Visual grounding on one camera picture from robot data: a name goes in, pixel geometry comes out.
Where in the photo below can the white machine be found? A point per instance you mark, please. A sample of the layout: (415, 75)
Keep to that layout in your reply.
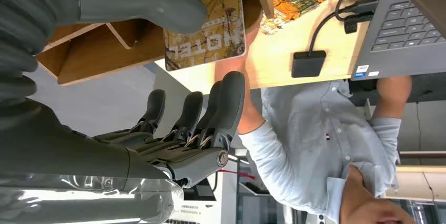
(224, 203)

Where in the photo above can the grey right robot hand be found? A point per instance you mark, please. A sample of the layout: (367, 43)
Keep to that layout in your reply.
(69, 156)

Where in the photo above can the person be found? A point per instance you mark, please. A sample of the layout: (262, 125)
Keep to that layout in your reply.
(313, 128)

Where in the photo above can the black square usb hub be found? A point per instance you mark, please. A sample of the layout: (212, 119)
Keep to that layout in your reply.
(308, 64)

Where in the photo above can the black usb plug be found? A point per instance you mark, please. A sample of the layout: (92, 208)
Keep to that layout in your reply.
(357, 22)

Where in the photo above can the wooden card holder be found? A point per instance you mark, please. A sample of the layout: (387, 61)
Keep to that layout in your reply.
(97, 55)

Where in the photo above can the shiny silver robot cover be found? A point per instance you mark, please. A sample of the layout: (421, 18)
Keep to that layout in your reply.
(87, 205)

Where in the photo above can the wooden shelf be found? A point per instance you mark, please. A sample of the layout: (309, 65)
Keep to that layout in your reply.
(418, 184)

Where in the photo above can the grey laptop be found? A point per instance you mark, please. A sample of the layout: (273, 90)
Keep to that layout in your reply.
(400, 58)

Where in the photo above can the ribbed grey right arm sleeve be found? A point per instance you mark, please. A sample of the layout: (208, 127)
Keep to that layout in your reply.
(21, 24)

